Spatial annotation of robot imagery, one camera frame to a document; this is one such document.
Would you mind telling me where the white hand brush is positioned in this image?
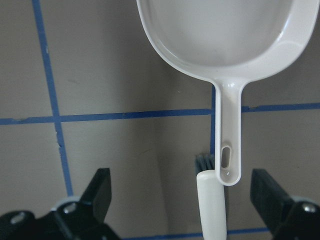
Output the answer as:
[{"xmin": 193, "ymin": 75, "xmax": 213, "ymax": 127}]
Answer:
[{"xmin": 194, "ymin": 154, "xmax": 227, "ymax": 240}]

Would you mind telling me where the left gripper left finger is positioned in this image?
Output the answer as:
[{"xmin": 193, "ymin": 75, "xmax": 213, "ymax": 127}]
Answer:
[{"xmin": 0, "ymin": 168, "xmax": 119, "ymax": 240}]

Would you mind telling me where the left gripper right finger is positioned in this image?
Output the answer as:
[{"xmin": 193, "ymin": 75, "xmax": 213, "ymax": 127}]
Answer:
[{"xmin": 250, "ymin": 168, "xmax": 320, "ymax": 240}]

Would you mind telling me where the beige plastic dustpan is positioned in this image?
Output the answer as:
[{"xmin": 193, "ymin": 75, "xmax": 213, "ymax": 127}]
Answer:
[{"xmin": 136, "ymin": 0, "xmax": 320, "ymax": 186}]

